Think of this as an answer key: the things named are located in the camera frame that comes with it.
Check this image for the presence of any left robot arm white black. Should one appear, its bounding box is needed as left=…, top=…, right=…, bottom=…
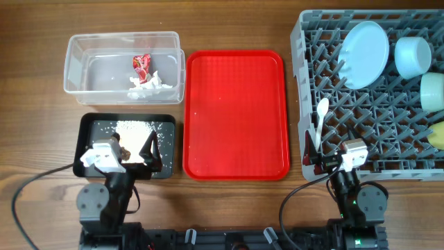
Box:
left=76, top=131, right=162, bottom=249

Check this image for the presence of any light blue bowl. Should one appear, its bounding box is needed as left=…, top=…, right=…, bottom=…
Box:
left=395, top=37, right=432, bottom=80

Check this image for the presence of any rice food waste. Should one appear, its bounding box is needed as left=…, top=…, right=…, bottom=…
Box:
left=93, top=119, right=174, bottom=166

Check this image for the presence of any black tray bin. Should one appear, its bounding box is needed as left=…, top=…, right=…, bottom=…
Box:
left=74, top=113, right=176, bottom=179

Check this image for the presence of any green bowl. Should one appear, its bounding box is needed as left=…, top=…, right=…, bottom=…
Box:
left=420, top=72, right=444, bottom=113

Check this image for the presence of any white tissue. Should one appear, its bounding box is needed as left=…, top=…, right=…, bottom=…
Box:
left=127, top=71, right=172, bottom=99

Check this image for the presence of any white plastic spoon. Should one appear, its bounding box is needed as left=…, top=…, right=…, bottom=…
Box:
left=315, top=98, right=330, bottom=151

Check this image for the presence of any red serving tray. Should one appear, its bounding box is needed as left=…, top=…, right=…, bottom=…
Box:
left=182, top=50, right=290, bottom=181

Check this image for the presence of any red snack wrapper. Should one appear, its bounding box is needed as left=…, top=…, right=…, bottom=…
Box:
left=133, top=54, right=151, bottom=84

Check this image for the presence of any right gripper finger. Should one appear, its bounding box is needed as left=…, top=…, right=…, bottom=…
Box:
left=302, top=131, right=321, bottom=174
left=346, top=124, right=361, bottom=140

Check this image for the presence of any yellow plastic cup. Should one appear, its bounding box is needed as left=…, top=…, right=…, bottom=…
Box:
left=427, top=122, right=444, bottom=150

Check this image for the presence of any clear plastic bin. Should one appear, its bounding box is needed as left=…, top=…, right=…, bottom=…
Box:
left=64, top=31, right=185, bottom=106

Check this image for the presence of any grey dishwasher rack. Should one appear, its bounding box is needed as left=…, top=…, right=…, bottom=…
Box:
left=290, top=9, right=443, bottom=181

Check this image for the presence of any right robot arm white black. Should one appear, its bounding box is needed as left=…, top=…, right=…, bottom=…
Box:
left=302, top=126, right=389, bottom=249

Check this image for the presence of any light blue plate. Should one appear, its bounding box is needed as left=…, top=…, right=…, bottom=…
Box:
left=338, top=21, right=389, bottom=90

